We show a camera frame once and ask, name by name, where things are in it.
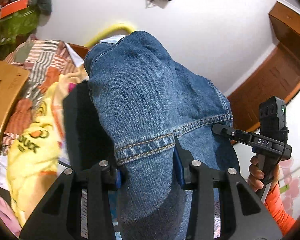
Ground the blue denim jacket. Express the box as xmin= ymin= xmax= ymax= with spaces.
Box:
xmin=84 ymin=31 xmax=239 ymax=239

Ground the person's right hand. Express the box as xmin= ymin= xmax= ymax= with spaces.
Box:
xmin=247 ymin=154 xmax=282 ymax=193

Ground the black garment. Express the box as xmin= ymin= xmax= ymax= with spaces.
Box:
xmin=63 ymin=81 xmax=116 ymax=172

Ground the orange right jacket sleeve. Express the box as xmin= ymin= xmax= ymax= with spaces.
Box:
xmin=264 ymin=184 xmax=295 ymax=236

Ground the brown wooden door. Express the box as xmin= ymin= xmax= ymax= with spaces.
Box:
xmin=228 ymin=2 xmax=300 ymax=131

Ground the yellow duck print blanket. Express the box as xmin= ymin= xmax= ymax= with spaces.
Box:
xmin=6 ymin=72 xmax=88 ymax=226

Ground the colourful patchwork bedspread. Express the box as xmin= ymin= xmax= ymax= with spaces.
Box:
xmin=79 ymin=33 xmax=222 ymax=240

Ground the striped orange patchwork quilt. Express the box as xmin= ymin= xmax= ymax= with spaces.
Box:
xmin=0 ymin=39 xmax=83 ymax=155

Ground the yellow round basin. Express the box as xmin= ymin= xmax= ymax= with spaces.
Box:
xmin=84 ymin=22 xmax=137 ymax=48

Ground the orange box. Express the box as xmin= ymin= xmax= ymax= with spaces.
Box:
xmin=0 ymin=0 xmax=29 ymax=19

